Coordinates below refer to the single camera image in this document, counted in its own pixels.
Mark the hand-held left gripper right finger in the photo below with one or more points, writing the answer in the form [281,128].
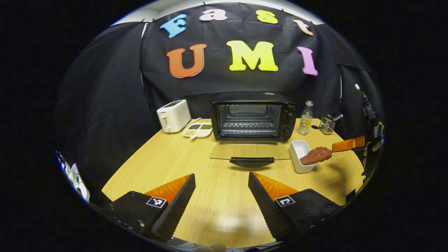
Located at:
[267,210]

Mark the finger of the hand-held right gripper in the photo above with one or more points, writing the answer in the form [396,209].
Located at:
[350,144]

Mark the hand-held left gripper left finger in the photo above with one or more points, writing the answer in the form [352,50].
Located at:
[176,210]

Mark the brown meat piece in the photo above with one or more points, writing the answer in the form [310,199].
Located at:
[316,155]

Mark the black electric oven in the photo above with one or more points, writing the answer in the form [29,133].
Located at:
[288,115]

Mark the clear glass cup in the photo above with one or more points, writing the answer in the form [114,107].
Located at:
[327,125]

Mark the clear glass bottle yellow label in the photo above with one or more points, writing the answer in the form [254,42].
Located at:
[305,120]

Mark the white rectangular dish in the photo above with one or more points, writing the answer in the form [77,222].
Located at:
[297,154]

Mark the white divided snack plate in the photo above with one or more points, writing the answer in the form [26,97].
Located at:
[197,130]

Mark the white toaster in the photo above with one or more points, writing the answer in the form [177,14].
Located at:
[175,117]

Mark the white side desk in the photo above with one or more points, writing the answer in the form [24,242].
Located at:
[81,185]

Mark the black backdrop cloth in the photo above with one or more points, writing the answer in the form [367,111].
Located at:
[105,105]

